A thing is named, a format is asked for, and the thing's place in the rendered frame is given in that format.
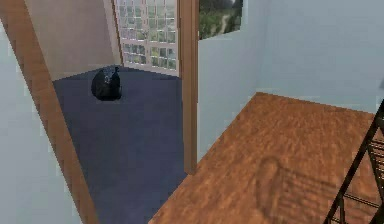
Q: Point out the black garbage bag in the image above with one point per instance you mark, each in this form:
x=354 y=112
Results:
x=106 y=86

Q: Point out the white grid window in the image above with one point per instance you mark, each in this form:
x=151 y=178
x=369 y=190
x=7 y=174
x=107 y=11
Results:
x=148 y=33

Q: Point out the framed green landscape picture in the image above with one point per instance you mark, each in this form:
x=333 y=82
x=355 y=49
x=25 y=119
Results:
x=220 y=16

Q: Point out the brown wooden door frame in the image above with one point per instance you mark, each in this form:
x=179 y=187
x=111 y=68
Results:
x=190 y=86

